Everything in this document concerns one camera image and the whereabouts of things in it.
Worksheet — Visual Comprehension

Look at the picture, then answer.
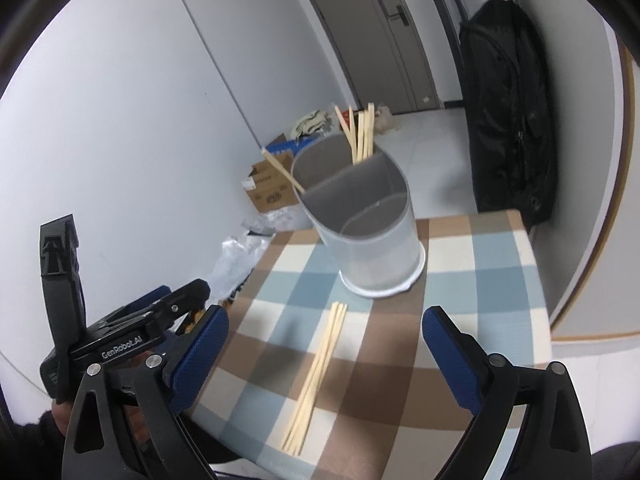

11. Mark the grey brown door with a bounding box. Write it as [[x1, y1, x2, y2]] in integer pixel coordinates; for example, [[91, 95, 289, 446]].
[[292, 0, 444, 114]]

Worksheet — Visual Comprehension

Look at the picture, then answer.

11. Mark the blue cardboard box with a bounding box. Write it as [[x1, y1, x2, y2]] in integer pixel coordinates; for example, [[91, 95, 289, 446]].
[[269, 132, 327, 159]]

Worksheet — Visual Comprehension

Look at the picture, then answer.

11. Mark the beige bag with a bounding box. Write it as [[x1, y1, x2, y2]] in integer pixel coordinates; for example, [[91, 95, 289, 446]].
[[375, 105, 402, 134]]

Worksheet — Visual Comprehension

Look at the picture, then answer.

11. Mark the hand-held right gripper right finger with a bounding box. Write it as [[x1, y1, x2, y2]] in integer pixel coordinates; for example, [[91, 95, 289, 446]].
[[421, 305, 594, 480]]

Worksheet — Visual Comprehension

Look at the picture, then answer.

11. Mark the beige cloth bundle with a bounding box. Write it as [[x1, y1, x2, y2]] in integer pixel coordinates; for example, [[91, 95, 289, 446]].
[[291, 110, 337, 139]]

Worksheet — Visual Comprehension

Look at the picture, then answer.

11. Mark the clear plastic wrap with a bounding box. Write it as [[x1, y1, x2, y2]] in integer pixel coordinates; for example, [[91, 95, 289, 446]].
[[207, 210, 281, 306]]

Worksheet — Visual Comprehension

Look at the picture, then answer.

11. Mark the brown cardboard box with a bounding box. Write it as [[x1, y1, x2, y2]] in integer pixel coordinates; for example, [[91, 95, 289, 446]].
[[242, 152, 302, 214]]

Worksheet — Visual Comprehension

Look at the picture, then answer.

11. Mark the checked tablecloth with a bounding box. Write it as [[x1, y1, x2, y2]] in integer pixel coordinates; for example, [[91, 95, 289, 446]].
[[192, 210, 554, 480]]

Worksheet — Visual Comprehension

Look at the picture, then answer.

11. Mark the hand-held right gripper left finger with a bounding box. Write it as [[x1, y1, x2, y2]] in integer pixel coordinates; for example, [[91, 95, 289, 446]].
[[60, 304, 231, 480]]

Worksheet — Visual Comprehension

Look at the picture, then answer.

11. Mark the yellow packet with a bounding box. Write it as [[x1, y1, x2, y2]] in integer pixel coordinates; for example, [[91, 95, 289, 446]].
[[177, 307, 207, 336]]

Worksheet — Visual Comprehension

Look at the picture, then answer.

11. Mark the person's left hand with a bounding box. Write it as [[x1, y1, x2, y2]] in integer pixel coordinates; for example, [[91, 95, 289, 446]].
[[51, 395, 153, 461]]

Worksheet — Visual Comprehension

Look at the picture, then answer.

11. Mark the translucent white utensil holder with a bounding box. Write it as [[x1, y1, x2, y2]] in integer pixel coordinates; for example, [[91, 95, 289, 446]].
[[291, 135, 427, 297]]

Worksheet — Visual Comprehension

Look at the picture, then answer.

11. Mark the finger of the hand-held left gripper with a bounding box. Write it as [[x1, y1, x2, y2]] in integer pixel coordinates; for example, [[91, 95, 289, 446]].
[[149, 279, 212, 335], [106, 284, 174, 325]]

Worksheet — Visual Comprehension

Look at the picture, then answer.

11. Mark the white panel wooden edge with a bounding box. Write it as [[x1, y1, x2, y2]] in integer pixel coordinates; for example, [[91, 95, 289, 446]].
[[549, 35, 640, 343]]

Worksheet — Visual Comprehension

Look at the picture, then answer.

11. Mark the person's left forearm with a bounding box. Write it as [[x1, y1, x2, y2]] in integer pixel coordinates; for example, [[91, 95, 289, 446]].
[[0, 409, 71, 480]]

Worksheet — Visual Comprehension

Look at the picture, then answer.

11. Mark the black backpack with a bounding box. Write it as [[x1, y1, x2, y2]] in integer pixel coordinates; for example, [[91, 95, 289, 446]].
[[458, 0, 559, 227]]

